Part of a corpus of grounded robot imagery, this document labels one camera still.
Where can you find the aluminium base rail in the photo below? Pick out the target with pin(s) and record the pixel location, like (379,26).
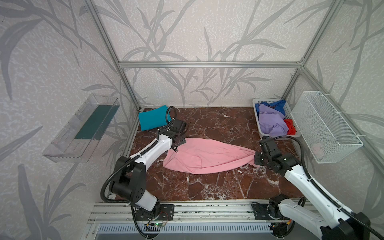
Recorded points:
(188,217)

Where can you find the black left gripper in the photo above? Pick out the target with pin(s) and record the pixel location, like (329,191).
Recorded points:
(179,141)

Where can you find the purple t-shirt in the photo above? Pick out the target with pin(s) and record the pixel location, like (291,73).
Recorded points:
(272,122)

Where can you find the folded teal t-shirt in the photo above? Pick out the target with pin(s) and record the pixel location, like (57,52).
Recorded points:
(153,119)

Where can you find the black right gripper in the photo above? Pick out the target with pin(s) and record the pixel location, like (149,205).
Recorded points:
(259,157)

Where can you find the red t-shirt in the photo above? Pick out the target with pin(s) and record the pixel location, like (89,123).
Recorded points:
(291,128)

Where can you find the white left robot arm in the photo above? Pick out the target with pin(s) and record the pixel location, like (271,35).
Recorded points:
(127,184)

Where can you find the white plastic laundry basket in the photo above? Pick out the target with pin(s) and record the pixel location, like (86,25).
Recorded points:
(287,116)

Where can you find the blue t-shirt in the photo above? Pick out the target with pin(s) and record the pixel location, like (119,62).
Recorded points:
(278,106)

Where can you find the green circuit board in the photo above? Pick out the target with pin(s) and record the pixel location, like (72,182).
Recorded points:
(155,226)

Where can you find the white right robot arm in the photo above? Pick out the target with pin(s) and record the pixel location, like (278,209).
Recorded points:
(334,220)

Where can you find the pink t-shirt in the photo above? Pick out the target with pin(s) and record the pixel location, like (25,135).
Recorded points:
(202,156)

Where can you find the clear acrylic wall shelf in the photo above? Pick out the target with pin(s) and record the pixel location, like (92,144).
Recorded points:
(79,138)

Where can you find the white wire mesh basket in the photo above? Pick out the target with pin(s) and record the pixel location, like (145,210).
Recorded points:
(326,132)

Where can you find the aluminium cage frame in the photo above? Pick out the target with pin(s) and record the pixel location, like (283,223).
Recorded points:
(299,66)

